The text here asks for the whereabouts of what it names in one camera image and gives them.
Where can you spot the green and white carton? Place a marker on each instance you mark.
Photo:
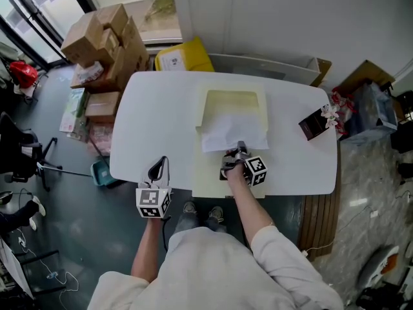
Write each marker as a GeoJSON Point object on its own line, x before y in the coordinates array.
{"type": "Point", "coordinates": [72, 108]}

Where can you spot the person's right forearm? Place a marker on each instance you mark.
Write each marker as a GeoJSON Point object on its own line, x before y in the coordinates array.
{"type": "Point", "coordinates": [248, 205]}

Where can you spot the white power strip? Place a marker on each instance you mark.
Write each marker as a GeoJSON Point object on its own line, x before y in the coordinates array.
{"type": "Point", "coordinates": [305, 253]}

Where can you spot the large brown cardboard box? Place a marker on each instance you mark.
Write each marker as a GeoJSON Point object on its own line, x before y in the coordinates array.
{"type": "Point", "coordinates": [364, 73]}

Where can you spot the black equipment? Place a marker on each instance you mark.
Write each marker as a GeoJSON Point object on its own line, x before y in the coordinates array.
{"type": "Point", "coordinates": [403, 134]}

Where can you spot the black office chair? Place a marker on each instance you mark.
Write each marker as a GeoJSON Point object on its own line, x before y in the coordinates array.
{"type": "Point", "coordinates": [16, 147]}

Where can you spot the person's left forearm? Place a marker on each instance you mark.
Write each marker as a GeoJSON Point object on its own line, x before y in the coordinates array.
{"type": "Point", "coordinates": [146, 250]}

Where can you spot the white and orange device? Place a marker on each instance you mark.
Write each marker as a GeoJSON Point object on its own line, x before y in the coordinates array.
{"type": "Point", "coordinates": [374, 266]}

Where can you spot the white plastic bag red print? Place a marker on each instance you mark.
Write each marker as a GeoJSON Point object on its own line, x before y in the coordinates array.
{"type": "Point", "coordinates": [90, 72]}

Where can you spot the person's right shoe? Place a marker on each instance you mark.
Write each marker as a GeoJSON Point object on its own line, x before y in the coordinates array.
{"type": "Point", "coordinates": [217, 213]}

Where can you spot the white open box panel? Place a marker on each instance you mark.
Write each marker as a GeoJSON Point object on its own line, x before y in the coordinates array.
{"type": "Point", "coordinates": [258, 63]}

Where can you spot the black framed glass door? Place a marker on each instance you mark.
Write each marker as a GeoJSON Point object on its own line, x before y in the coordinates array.
{"type": "Point", "coordinates": [51, 8]}

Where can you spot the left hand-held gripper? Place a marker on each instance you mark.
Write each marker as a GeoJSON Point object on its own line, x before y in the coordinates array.
{"type": "Point", "coordinates": [153, 202]}

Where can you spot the wooden slat panel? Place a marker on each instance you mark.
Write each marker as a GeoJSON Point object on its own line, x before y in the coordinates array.
{"type": "Point", "coordinates": [319, 218]}

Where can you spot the blue grey plastic wrapped crate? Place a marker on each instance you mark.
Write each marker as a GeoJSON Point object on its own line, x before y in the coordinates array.
{"type": "Point", "coordinates": [371, 115]}

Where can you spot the stack of cardboard boxes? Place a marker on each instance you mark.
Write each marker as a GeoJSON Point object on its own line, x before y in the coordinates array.
{"type": "Point", "coordinates": [96, 40]}

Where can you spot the pink white flower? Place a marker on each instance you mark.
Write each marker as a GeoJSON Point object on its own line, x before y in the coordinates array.
{"type": "Point", "coordinates": [330, 115]}

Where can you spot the white A4 paper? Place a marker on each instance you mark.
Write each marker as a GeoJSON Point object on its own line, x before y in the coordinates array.
{"type": "Point", "coordinates": [232, 134]}

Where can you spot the person's grey trousers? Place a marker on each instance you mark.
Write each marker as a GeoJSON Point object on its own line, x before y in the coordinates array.
{"type": "Point", "coordinates": [187, 221]}

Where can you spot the red and white gift bags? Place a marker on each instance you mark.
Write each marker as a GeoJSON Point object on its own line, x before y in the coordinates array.
{"type": "Point", "coordinates": [343, 103]}

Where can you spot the person's white shirt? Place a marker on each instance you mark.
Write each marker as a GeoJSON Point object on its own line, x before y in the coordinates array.
{"type": "Point", "coordinates": [209, 270]}

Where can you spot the dark brown tissue box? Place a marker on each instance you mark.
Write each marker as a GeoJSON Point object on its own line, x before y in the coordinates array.
{"type": "Point", "coordinates": [313, 124]}

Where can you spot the green dustpan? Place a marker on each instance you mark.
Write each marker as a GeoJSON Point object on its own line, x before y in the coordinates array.
{"type": "Point", "coordinates": [101, 173]}

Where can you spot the white flat board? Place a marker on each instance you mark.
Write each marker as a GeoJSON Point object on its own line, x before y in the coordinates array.
{"type": "Point", "coordinates": [13, 270]}

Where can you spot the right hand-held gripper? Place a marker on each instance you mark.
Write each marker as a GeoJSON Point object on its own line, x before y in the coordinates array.
{"type": "Point", "coordinates": [256, 171]}

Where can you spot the pink packets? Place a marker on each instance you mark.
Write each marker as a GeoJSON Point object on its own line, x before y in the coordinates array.
{"type": "Point", "coordinates": [100, 137]}

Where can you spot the person's left shoe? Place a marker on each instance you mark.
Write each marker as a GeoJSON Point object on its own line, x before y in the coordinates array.
{"type": "Point", "coordinates": [189, 207]}

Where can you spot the flat cardboard sheet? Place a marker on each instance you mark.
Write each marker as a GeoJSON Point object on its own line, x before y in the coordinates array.
{"type": "Point", "coordinates": [322, 69]}

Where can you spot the person's right hand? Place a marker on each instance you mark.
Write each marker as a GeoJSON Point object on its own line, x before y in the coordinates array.
{"type": "Point", "coordinates": [233, 165]}

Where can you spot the yellow bag with white label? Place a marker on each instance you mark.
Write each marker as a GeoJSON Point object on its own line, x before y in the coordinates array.
{"type": "Point", "coordinates": [197, 53]}

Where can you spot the pale yellow folder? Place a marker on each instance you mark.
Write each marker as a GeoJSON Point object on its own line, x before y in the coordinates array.
{"type": "Point", "coordinates": [232, 102]}

